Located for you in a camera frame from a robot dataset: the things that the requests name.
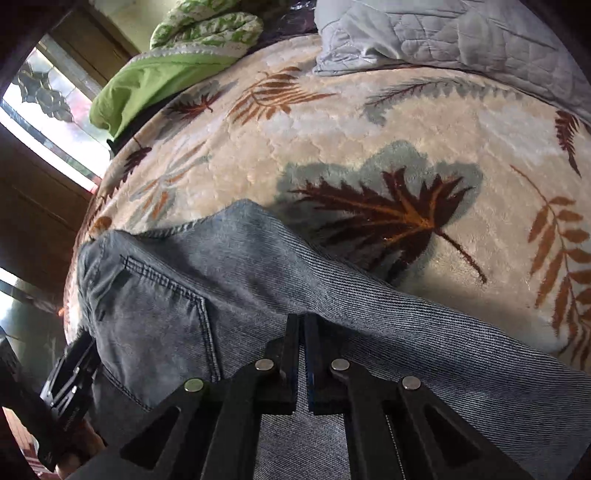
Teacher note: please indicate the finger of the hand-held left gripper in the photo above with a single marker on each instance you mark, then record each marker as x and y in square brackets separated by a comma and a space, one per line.
[76, 362]

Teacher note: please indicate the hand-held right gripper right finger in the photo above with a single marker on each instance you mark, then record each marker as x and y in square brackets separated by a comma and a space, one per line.
[312, 355]

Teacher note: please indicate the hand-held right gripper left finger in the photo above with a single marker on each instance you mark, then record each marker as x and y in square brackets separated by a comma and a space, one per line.
[292, 355]

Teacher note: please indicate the blue denim pants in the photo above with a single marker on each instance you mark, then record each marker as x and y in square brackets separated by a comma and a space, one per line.
[323, 286]

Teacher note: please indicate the person's left hand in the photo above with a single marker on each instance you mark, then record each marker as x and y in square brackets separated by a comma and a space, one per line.
[85, 445]

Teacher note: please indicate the leaf print plush blanket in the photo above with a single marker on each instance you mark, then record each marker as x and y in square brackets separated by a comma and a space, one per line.
[369, 138]

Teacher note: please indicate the black cloth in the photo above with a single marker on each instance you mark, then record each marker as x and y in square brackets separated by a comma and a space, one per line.
[127, 131]

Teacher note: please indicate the stained glass window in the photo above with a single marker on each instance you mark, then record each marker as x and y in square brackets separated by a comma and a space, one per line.
[51, 97]

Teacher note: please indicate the green patterned quilt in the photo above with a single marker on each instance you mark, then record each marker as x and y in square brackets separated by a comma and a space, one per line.
[138, 87]

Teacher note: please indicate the dark purple cloth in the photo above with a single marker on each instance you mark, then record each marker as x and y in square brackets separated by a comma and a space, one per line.
[291, 23]

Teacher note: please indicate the grey quilted pillow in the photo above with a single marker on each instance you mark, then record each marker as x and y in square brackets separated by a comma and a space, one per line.
[438, 32]

